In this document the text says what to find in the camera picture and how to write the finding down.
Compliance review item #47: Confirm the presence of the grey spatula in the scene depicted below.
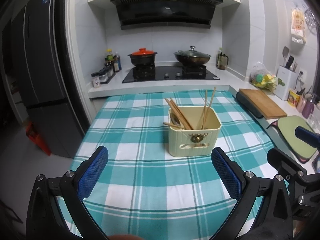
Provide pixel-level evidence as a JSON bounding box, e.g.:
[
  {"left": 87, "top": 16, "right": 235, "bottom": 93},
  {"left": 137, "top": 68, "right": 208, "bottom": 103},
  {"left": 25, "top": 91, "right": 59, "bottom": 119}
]
[{"left": 282, "top": 45, "right": 291, "bottom": 67}]

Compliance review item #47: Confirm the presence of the bundle of wooden chopsticks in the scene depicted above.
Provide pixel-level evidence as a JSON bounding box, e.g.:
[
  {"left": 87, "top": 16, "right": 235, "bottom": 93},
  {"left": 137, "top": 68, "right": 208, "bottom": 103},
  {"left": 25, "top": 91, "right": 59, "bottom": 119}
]
[{"left": 164, "top": 98, "right": 194, "bottom": 131}]

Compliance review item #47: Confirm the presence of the purple bottle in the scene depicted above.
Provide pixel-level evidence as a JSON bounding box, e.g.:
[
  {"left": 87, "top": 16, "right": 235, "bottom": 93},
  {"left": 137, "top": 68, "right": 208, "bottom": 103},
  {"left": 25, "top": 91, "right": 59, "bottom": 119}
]
[{"left": 302, "top": 97, "right": 315, "bottom": 119}]

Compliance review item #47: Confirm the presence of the red box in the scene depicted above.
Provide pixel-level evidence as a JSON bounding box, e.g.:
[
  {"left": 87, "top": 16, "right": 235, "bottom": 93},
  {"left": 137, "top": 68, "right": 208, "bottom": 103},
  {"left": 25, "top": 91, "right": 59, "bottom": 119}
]
[{"left": 25, "top": 121, "right": 52, "bottom": 156}]

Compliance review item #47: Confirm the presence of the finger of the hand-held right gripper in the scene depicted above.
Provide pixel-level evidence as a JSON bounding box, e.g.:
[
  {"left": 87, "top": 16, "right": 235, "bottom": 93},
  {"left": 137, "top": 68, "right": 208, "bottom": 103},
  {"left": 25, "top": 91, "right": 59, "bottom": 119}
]
[
  {"left": 267, "top": 147, "right": 308, "bottom": 181},
  {"left": 295, "top": 127, "right": 320, "bottom": 151}
]

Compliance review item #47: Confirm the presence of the white utensil holder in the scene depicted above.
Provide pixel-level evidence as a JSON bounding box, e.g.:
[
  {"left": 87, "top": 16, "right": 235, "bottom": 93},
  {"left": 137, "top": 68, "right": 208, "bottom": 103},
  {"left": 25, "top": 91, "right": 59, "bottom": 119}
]
[{"left": 276, "top": 65, "right": 298, "bottom": 101}]

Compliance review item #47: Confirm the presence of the teal plaid tablecloth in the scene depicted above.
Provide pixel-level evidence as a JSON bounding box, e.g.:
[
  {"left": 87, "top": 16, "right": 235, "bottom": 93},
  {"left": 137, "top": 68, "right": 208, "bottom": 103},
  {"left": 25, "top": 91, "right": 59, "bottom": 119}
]
[{"left": 59, "top": 89, "right": 291, "bottom": 240}]

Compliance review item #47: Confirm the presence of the plastic bag with yellow contents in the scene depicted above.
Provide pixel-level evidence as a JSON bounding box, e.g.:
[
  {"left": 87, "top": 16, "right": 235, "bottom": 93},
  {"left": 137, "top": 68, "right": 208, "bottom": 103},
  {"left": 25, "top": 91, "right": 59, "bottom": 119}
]
[{"left": 250, "top": 62, "right": 279, "bottom": 93}]

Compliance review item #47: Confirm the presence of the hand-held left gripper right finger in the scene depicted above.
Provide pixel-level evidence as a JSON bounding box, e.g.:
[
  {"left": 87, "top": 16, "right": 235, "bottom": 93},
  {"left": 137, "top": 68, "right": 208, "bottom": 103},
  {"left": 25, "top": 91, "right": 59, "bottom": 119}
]
[{"left": 210, "top": 147, "right": 293, "bottom": 240}]

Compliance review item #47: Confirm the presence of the wooden cutting board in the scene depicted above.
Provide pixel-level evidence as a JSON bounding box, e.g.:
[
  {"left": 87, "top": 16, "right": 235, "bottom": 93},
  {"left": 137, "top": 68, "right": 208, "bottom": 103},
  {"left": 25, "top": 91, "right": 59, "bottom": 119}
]
[{"left": 238, "top": 88, "right": 288, "bottom": 120}]

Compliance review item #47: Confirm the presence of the white-label spice jar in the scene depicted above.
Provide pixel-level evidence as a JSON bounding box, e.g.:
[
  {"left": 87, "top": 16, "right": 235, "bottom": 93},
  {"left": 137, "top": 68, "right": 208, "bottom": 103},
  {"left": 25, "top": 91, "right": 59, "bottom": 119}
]
[{"left": 91, "top": 72, "right": 101, "bottom": 88}]

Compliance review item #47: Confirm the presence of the yellow printed cup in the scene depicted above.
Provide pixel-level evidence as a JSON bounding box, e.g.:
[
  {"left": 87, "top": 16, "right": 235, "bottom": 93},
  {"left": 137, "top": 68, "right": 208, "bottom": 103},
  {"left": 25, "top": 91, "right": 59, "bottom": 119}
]
[{"left": 288, "top": 89, "right": 301, "bottom": 108}]

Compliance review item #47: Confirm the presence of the cream utensil box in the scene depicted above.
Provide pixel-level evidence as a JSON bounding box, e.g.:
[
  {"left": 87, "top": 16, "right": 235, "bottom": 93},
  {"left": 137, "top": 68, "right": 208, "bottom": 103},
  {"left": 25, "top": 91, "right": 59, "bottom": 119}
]
[{"left": 168, "top": 105, "right": 222, "bottom": 157}]

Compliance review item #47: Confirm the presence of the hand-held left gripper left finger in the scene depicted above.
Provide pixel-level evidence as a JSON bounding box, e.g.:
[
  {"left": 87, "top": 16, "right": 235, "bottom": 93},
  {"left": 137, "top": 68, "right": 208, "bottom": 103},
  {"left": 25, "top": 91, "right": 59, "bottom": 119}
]
[{"left": 26, "top": 146, "right": 109, "bottom": 240}]

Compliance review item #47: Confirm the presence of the green cutting board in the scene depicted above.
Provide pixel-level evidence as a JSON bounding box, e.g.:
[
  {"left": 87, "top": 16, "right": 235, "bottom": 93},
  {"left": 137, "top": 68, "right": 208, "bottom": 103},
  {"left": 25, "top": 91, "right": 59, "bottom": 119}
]
[{"left": 277, "top": 115, "right": 317, "bottom": 159}]

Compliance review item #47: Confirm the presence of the dark glass kettle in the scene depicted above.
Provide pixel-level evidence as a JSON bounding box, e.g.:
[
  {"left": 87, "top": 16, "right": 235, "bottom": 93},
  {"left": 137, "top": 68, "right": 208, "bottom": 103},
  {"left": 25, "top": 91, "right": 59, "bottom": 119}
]
[{"left": 216, "top": 51, "right": 229, "bottom": 70}]

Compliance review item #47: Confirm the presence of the clay pot with orange lid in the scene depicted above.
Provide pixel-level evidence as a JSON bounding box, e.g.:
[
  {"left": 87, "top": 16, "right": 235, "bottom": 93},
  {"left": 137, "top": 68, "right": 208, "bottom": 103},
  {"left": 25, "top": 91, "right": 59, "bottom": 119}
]
[{"left": 127, "top": 48, "right": 158, "bottom": 67}]

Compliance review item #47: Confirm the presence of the yellow-capped oil bottle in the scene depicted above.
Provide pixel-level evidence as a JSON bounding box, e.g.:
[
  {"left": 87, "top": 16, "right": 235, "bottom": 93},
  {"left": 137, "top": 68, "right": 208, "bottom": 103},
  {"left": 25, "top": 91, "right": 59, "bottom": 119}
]
[{"left": 104, "top": 49, "right": 114, "bottom": 67}]

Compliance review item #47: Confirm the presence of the hanging wire rack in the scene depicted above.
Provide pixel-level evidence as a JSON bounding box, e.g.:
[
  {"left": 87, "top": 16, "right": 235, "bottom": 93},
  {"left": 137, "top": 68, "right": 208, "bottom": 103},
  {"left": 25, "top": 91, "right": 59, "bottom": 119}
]
[{"left": 303, "top": 5, "right": 317, "bottom": 34}]

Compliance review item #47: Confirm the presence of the pink cup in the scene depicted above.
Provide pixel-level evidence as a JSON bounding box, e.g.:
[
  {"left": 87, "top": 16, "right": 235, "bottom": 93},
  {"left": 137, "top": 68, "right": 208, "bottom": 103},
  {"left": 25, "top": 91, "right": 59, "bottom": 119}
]
[{"left": 296, "top": 97, "right": 307, "bottom": 112}]

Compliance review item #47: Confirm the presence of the hanging printed bag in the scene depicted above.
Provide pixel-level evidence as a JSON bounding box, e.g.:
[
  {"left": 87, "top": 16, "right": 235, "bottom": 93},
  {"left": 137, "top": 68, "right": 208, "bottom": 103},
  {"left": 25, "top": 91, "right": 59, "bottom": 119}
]
[{"left": 290, "top": 8, "right": 307, "bottom": 44}]

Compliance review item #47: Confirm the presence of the slim wooden chopstick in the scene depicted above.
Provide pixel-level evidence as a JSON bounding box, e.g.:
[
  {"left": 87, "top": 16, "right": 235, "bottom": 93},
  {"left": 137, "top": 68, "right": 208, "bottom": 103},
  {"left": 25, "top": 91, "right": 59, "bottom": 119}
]
[
  {"left": 203, "top": 90, "right": 208, "bottom": 129},
  {"left": 163, "top": 122, "right": 186, "bottom": 131},
  {"left": 201, "top": 87, "right": 217, "bottom": 129}
]

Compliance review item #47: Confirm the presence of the dark refrigerator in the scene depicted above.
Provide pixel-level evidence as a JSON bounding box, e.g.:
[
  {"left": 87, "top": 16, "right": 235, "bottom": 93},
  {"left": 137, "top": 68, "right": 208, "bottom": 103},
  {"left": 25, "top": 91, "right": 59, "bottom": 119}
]
[{"left": 0, "top": 0, "right": 86, "bottom": 158}]

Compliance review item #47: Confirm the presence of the black gas hob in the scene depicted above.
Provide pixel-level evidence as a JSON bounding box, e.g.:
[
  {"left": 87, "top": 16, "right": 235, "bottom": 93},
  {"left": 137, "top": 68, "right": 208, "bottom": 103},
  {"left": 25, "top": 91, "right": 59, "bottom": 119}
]
[{"left": 121, "top": 65, "right": 221, "bottom": 84}]

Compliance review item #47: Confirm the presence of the black range hood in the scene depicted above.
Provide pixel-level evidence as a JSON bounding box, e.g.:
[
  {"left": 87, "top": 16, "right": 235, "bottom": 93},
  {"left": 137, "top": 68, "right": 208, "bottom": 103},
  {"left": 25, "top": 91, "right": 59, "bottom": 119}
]
[{"left": 110, "top": 0, "right": 224, "bottom": 31}]

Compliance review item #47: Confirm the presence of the wok with glass lid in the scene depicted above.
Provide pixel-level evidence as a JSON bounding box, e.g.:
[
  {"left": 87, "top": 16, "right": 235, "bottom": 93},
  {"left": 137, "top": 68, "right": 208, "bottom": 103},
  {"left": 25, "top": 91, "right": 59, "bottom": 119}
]
[{"left": 173, "top": 46, "right": 212, "bottom": 67}]

